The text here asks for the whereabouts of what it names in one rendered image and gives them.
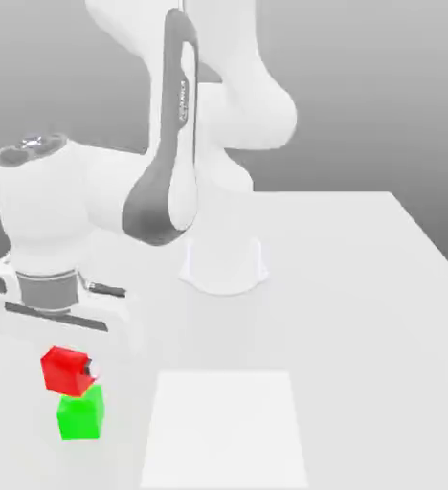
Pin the small green cube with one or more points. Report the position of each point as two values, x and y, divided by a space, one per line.
79 418

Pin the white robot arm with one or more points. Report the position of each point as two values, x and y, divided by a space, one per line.
44 206

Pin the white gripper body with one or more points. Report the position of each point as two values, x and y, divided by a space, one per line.
120 325

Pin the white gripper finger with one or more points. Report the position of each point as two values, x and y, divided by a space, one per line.
94 369

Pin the small red cube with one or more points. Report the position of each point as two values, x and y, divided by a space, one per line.
62 370

